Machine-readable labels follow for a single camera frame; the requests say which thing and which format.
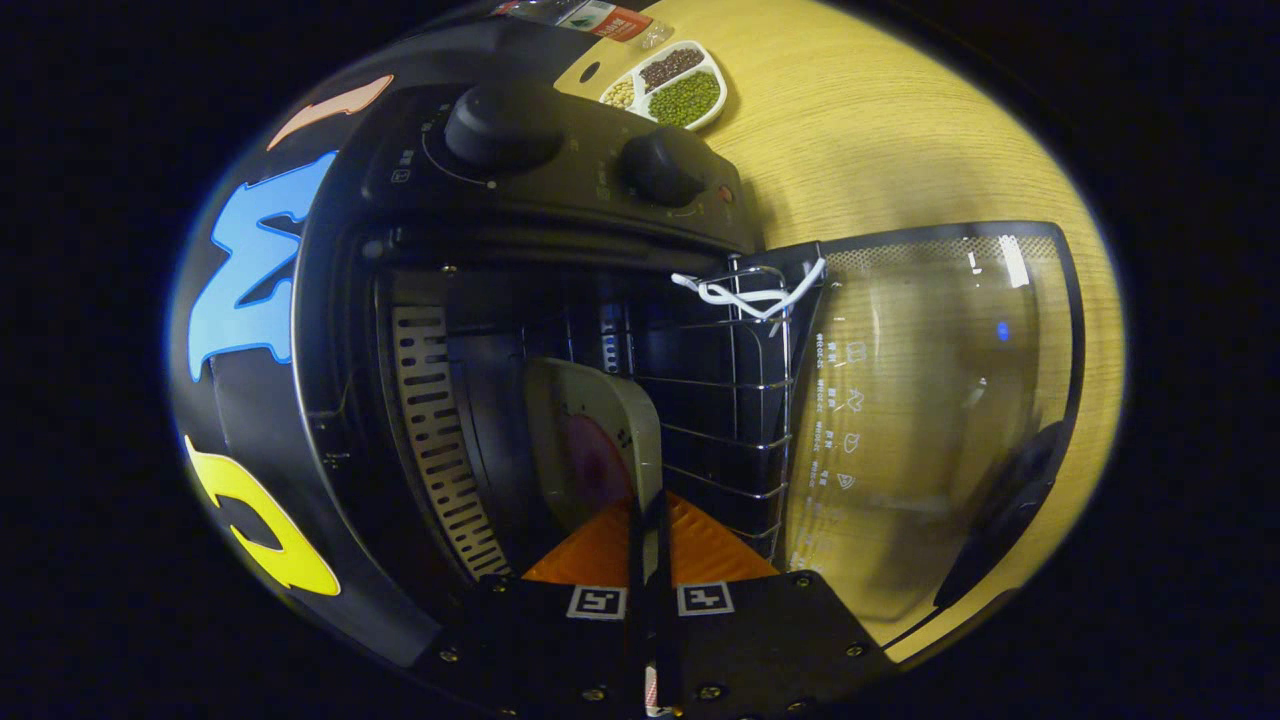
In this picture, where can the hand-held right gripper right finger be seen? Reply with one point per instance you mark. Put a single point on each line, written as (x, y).
(760, 640)

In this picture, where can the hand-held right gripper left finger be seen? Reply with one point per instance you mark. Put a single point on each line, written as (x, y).
(560, 640)

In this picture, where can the cream square plate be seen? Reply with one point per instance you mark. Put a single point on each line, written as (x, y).
(625, 400)

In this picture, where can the black electric oven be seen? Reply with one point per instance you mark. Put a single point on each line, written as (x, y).
(560, 170)

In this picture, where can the white divided dish of beans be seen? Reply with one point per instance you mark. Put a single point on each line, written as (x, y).
(690, 95)

